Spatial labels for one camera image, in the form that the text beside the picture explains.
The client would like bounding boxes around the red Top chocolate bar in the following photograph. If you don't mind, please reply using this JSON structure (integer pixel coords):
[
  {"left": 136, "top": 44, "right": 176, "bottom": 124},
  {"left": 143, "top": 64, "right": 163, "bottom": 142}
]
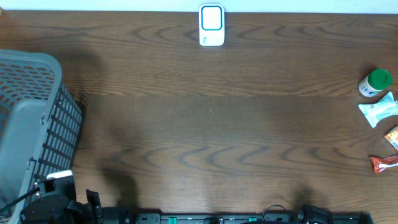
[{"left": 369, "top": 155, "right": 397, "bottom": 174}]

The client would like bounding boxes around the orange Kleenex tissue pack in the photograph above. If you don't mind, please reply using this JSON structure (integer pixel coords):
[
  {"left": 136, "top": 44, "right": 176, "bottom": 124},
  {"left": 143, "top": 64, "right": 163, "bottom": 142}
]
[{"left": 384, "top": 126, "right": 398, "bottom": 150}]

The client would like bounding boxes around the teal wet wipes pack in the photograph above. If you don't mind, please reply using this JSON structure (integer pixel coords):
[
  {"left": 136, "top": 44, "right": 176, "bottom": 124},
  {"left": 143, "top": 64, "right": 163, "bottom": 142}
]
[{"left": 358, "top": 91, "right": 397, "bottom": 128}]

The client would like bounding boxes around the green lid jar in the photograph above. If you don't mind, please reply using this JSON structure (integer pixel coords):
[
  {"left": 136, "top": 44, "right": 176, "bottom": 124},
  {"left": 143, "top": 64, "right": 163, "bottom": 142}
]
[{"left": 358, "top": 69, "right": 392, "bottom": 98}]

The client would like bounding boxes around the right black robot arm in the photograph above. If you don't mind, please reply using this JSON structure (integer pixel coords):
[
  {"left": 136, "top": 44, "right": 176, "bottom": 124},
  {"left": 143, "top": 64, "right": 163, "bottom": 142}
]
[{"left": 294, "top": 205, "right": 374, "bottom": 224}]

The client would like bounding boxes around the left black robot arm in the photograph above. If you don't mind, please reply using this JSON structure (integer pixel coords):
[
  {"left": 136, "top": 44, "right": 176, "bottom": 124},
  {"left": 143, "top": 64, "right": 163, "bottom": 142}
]
[{"left": 19, "top": 175, "right": 104, "bottom": 224}]

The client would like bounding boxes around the white barcode scanner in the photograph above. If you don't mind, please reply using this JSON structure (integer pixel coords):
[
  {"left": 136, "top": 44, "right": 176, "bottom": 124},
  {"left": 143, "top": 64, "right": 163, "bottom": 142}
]
[{"left": 198, "top": 3, "right": 225, "bottom": 47}]

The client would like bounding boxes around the grey plastic mesh basket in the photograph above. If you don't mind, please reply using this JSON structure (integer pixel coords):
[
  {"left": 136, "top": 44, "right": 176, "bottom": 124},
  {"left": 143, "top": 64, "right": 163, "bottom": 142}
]
[{"left": 1, "top": 50, "right": 83, "bottom": 223}]

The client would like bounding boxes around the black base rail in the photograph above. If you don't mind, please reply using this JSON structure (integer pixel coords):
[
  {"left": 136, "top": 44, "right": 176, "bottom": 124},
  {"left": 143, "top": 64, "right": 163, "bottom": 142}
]
[{"left": 102, "top": 212, "right": 374, "bottom": 224}]

